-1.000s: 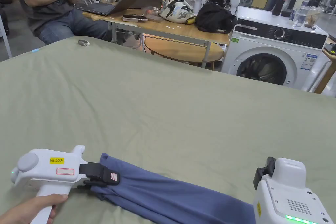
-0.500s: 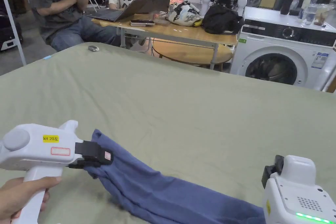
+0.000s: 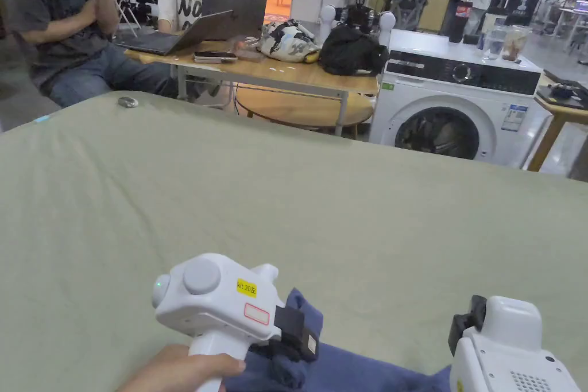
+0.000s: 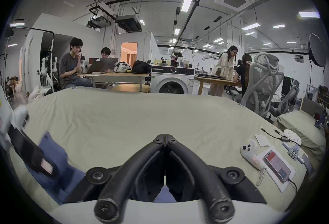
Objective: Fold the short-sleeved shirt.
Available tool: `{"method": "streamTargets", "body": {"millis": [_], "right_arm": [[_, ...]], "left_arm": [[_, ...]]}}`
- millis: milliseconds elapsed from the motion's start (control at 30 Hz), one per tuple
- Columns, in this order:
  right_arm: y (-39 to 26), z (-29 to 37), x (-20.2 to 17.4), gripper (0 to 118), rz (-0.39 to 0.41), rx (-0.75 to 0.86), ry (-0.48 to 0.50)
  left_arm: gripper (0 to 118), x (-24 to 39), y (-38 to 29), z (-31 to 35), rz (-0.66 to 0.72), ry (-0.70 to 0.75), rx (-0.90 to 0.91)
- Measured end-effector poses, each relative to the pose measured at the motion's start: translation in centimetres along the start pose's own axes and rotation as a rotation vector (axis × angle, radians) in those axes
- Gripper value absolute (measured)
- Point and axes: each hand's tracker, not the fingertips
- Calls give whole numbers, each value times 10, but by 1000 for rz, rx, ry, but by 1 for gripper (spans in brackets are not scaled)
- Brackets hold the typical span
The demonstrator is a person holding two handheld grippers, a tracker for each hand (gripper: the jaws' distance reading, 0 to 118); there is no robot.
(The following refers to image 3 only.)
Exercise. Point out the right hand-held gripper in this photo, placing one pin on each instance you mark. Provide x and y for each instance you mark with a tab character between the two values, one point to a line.
500	355

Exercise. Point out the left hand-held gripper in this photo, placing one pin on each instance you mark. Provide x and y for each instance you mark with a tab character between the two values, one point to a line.
206	304

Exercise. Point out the dark blue garment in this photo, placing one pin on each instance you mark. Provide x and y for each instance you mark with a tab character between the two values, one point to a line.
358	369

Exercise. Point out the person's left hand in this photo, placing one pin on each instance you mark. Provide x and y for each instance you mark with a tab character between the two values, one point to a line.
183	371

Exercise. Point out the bed with pale green sheet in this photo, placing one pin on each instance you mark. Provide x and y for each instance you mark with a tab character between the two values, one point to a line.
294	208

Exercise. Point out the white washing machine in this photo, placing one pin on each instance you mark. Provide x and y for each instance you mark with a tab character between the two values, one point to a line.
450	121

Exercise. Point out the small grey computer mouse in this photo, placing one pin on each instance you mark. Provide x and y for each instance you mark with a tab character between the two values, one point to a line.
127	101

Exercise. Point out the black and white robot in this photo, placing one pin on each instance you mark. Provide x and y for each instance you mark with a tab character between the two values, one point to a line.
360	11

